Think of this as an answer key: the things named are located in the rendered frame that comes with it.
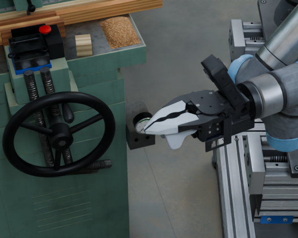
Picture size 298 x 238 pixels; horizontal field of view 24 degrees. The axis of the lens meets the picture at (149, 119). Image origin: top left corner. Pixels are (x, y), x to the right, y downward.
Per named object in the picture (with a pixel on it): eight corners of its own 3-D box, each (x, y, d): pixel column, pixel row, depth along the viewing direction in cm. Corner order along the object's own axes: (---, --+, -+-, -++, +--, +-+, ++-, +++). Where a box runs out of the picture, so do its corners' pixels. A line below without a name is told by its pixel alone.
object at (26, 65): (15, 75, 168) (12, 57, 164) (8, 48, 175) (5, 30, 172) (68, 64, 171) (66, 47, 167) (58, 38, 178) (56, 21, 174)
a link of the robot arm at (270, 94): (284, 86, 121) (258, 64, 127) (262, 94, 119) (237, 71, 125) (282, 120, 125) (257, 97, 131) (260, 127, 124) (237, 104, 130)
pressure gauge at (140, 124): (135, 140, 200) (135, 121, 195) (131, 131, 203) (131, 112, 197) (155, 136, 202) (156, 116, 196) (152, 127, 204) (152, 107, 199)
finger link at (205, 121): (182, 138, 115) (227, 121, 118) (181, 131, 114) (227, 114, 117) (169, 123, 119) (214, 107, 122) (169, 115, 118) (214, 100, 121)
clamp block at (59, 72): (15, 106, 173) (10, 79, 167) (7, 72, 182) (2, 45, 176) (73, 93, 176) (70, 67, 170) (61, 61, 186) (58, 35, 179)
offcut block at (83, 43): (76, 56, 182) (75, 45, 180) (75, 46, 185) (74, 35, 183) (92, 55, 183) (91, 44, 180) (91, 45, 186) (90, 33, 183)
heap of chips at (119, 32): (110, 49, 185) (110, 40, 183) (99, 22, 193) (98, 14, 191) (141, 43, 186) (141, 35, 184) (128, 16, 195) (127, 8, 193)
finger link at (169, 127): (154, 162, 118) (201, 145, 120) (152, 135, 114) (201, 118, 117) (146, 151, 120) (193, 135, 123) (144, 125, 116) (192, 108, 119)
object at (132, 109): (130, 151, 207) (129, 132, 201) (119, 123, 215) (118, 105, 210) (156, 145, 209) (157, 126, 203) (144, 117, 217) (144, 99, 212)
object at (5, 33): (4, 48, 185) (0, 32, 181) (3, 45, 186) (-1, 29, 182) (65, 37, 188) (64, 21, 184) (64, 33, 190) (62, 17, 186)
